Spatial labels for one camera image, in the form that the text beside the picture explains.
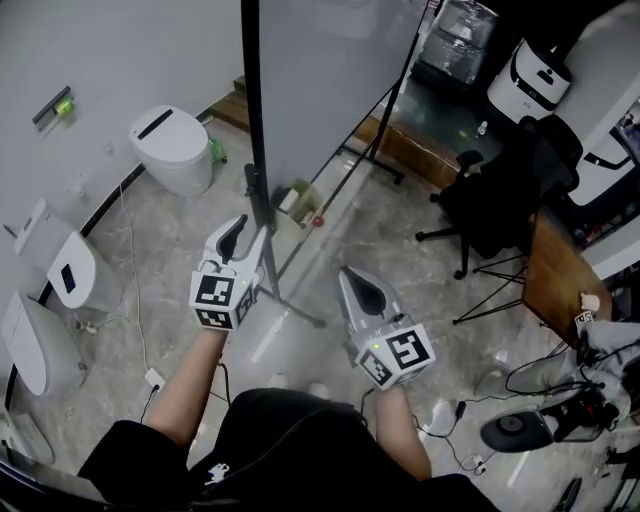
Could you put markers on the black and white patterned block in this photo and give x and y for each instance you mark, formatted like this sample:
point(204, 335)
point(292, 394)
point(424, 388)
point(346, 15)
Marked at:
point(585, 319)

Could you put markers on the plastic wrapped grey machine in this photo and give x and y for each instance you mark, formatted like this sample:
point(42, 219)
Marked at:
point(455, 45)

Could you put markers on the pale open storage box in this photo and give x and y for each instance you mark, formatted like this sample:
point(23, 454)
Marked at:
point(300, 202)

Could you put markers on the grey cloth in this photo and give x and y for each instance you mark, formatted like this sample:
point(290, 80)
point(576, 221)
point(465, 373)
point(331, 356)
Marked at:
point(612, 335)

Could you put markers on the person's right forearm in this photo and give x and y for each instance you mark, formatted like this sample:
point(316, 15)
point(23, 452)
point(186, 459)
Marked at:
point(400, 430)

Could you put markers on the black power adapter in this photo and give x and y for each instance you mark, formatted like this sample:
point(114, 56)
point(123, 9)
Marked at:
point(460, 409)

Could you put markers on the black round base device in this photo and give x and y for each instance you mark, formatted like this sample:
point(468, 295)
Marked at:
point(515, 432)

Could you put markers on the rounded white smart toilet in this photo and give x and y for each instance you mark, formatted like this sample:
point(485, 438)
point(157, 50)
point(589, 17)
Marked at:
point(170, 150)

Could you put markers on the white toilet with tank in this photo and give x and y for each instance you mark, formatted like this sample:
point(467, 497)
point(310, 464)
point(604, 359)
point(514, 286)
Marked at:
point(80, 270)

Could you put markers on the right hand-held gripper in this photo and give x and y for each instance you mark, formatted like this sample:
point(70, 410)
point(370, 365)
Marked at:
point(405, 352)

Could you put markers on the person's white shoe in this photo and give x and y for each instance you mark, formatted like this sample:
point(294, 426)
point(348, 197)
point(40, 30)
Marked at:
point(319, 391)
point(278, 381)

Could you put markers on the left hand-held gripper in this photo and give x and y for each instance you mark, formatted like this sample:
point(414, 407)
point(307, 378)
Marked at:
point(215, 295)

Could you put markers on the black open case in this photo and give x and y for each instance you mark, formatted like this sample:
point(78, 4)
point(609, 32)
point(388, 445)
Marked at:
point(580, 415)

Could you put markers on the black elongated device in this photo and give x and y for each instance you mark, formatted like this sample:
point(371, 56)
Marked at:
point(567, 495)

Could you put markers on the small green container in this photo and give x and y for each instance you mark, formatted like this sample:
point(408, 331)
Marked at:
point(65, 107)

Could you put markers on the black wall shelf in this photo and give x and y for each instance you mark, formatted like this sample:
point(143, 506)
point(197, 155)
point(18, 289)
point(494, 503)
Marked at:
point(50, 106)

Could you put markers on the white power strip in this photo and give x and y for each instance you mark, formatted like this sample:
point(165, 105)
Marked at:
point(154, 379)

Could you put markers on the person's left forearm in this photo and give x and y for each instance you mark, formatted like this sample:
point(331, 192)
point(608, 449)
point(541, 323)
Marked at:
point(187, 385)

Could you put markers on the black office chair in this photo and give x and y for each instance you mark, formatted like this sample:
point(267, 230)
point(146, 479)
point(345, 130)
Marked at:
point(500, 200)

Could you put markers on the wooden stair steps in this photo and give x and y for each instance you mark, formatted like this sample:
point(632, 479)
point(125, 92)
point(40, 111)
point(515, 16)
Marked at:
point(230, 107)

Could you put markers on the person's black clothing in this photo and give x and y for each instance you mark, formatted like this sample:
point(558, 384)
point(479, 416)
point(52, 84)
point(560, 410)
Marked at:
point(300, 450)

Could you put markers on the black framed whiteboard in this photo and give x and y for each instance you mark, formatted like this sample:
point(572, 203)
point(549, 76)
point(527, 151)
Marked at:
point(325, 75)

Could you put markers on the green plastic bottle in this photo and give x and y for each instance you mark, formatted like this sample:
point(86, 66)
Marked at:
point(218, 151)

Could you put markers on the white boxy service robot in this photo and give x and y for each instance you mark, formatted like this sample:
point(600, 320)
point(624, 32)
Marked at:
point(530, 80)

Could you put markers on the small white plug adapter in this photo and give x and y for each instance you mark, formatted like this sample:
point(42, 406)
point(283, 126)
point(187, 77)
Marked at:
point(477, 465)

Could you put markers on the large white black robot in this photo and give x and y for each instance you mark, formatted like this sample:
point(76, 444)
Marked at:
point(605, 175)

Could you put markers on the tall white closed toilet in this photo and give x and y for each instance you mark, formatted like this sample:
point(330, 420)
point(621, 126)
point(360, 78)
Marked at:
point(35, 345)

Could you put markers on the person's left white shoe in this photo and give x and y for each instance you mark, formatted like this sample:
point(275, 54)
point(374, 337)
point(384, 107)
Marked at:
point(278, 381)

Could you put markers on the small white bottle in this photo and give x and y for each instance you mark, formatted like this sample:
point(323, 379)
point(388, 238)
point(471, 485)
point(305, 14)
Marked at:
point(482, 128)

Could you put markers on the small red object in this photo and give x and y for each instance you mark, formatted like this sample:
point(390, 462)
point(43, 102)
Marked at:
point(318, 220)

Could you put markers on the person's right white shoe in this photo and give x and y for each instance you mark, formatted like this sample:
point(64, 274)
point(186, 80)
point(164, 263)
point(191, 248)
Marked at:
point(319, 391)

